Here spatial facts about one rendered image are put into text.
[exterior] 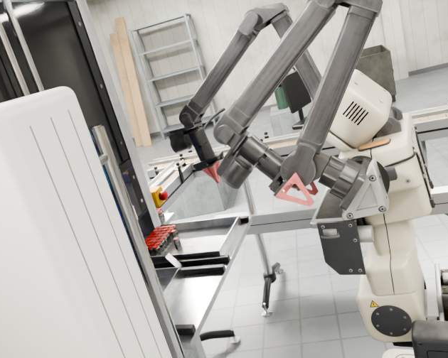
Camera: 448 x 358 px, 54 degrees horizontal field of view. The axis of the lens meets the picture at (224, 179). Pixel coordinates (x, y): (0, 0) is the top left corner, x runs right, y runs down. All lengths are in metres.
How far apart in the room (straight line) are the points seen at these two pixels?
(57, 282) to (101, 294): 0.07
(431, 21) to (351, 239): 7.84
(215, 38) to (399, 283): 7.66
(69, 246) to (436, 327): 0.96
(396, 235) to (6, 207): 0.96
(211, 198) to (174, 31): 5.09
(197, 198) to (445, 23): 6.05
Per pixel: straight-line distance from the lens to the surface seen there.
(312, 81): 1.40
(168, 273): 1.46
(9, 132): 0.50
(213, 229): 1.70
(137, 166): 1.78
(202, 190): 4.18
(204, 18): 8.64
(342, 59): 0.97
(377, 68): 6.81
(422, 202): 1.18
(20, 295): 0.58
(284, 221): 2.53
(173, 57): 8.80
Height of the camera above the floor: 1.56
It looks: 18 degrees down
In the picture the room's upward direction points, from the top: 16 degrees counter-clockwise
